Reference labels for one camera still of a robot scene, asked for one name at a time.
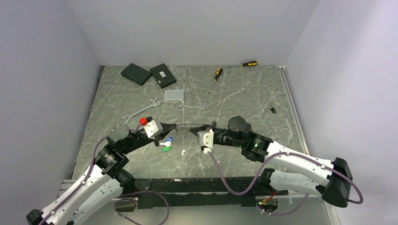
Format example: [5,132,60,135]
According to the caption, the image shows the key with green tag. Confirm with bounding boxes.
[161,146,172,152]

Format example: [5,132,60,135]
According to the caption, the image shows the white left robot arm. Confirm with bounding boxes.
[26,117,177,225]

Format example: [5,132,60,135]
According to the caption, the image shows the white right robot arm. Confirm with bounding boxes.
[189,116,354,208]

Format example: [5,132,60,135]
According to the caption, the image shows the key with white tag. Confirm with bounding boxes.
[159,141,171,147]

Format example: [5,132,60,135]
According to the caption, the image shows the small silver wrench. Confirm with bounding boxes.
[176,103,208,111]

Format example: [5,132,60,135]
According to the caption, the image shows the large silver wrench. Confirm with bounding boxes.
[122,98,162,123]

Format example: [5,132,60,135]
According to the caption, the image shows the black box with label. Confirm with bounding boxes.
[150,63,176,89]

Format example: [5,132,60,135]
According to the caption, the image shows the black flat box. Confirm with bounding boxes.
[121,63,152,86]

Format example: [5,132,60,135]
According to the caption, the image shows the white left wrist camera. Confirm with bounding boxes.
[143,120,163,138]

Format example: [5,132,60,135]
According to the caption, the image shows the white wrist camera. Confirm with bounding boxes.
[143,120,163,138]
[197,129,214,154]

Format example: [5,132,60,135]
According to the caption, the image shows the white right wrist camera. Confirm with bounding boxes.
[197,129,214,154]

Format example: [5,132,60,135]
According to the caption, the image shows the white network switch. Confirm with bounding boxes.
[164,90,184,102]

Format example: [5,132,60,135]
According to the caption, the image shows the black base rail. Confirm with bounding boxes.
[121,178,288,209]

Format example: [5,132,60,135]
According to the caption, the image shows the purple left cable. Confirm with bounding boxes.
[114,187,171,225]

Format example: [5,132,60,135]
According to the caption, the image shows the orange black screwdriver at wall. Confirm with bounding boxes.
[227,61,258,67]

